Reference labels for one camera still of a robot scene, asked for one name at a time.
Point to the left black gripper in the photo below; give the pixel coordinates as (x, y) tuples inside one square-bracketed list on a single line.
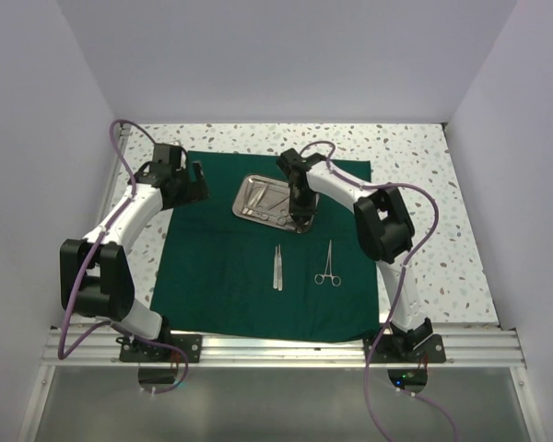
[(195, 191)]

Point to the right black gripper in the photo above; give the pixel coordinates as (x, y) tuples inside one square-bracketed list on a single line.
[(299, 212)]

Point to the steel instrument tray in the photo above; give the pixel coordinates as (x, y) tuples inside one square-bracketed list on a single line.
[(276, 191)]

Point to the steel scalpel handle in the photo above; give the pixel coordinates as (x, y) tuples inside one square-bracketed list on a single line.
[(275, 269), (279, 268)]

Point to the steel hemostat forceps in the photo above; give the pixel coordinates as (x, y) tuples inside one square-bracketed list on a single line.
[(327, 273)]

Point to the green surgical cloth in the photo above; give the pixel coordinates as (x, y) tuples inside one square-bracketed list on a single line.
[(216, 269)]

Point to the steel surgical scissors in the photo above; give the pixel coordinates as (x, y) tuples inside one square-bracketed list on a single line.
[(278, 212)]

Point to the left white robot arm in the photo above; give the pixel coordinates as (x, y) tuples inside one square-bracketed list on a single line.
[(95, 276)]

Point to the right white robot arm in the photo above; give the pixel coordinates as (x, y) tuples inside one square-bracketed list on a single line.
[(385, 233)]

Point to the steel tweezers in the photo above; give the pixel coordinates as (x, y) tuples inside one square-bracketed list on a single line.
[(258, 197)]

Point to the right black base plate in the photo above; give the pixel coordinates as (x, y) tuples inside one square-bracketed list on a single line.
[(389, 351)]

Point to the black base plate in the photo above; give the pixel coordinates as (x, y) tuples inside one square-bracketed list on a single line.
[(134, 351), (389, 351)]

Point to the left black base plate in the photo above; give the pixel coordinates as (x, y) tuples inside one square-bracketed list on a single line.
[(134, 351)]

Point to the aluminium frame rail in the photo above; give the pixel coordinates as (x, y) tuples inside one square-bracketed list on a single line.
[(254, 389)]

